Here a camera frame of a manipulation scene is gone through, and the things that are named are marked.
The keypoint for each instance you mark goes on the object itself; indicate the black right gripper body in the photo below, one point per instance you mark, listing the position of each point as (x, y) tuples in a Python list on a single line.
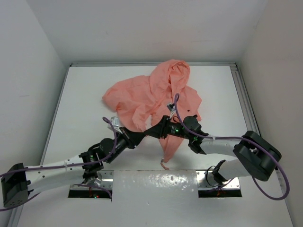
[(168, 127)]

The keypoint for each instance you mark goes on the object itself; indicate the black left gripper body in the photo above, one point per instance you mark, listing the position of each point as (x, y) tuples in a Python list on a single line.
[(129, 142)]

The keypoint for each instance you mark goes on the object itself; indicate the salmon pink hooded jacket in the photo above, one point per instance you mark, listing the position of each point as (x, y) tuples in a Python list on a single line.
[(142, 97)]

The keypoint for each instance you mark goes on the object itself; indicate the metal zipper pull pink tab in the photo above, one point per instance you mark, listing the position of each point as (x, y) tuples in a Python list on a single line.
[(162, 163)]

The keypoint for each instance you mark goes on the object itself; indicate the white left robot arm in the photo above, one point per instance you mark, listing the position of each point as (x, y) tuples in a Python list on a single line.
[(22, 183)]

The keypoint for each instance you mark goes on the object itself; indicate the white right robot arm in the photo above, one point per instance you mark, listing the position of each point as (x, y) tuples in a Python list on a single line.
[(201, 143)]

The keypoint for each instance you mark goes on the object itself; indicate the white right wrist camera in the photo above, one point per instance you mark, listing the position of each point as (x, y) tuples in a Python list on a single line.
[(171, 107)]

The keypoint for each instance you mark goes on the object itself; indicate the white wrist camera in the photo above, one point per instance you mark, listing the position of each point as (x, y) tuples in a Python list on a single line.
[(171, 107), (116, 123)]

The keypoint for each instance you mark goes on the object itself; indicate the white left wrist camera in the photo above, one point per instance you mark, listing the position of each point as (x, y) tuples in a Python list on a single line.
[(116, 123)]

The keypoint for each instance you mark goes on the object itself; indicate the aluminium frame right rail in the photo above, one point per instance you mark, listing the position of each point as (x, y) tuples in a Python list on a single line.
[(248, 113)]

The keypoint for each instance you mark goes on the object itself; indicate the aluminium frame rail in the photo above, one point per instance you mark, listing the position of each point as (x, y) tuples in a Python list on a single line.
[(248, 113), (152, 63)]

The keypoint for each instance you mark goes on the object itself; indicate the aluminium frame back rail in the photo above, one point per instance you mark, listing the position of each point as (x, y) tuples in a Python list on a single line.
[(152, 63)]

